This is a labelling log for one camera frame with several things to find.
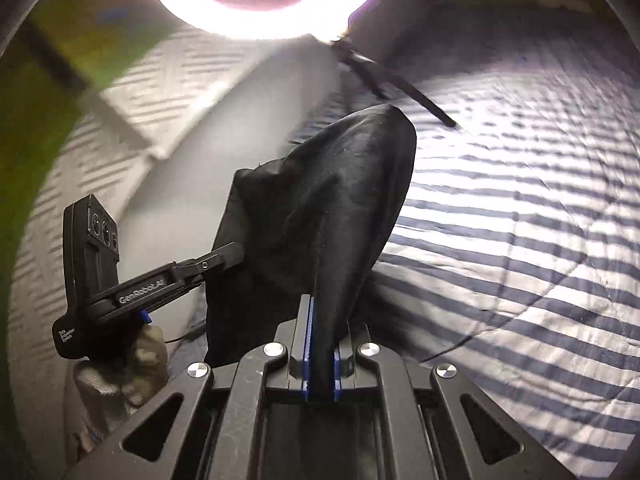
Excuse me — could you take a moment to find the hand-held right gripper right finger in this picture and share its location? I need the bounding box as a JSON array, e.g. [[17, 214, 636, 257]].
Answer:
[[332, 326, 576, 480]]

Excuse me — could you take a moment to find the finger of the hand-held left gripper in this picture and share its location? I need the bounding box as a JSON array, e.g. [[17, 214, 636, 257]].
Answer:
[[171, 241, 247, 289]]

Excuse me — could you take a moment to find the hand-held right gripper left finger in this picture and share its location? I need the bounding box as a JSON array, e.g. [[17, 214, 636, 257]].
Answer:
[[62, 295, 314, 480]]

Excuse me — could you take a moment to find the black garment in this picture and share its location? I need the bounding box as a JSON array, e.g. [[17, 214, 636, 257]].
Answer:
[[205, 103, 418, 392]]

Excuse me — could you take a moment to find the person's left forearm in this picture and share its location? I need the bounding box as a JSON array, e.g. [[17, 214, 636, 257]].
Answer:
[[72, 375, 147, 461]]

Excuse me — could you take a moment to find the person's left hand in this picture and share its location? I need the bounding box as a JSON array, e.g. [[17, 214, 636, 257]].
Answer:
[[74, 322, 169, 411]]

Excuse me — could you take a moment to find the striped bed quilt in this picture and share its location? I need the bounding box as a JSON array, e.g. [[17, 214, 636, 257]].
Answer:
[[290, 5, 640, 480]]

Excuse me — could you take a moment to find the black tripod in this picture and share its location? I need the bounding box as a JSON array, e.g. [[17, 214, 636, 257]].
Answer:
[[327, 30, 464, 131]]

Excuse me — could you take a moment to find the black ring light cable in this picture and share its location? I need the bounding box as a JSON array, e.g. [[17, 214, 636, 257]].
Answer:
[[420, 332, 479, 364]]

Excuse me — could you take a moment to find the brown and white wall batten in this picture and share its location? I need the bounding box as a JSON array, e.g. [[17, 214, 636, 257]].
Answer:
[[20, 22, 172, 162]]

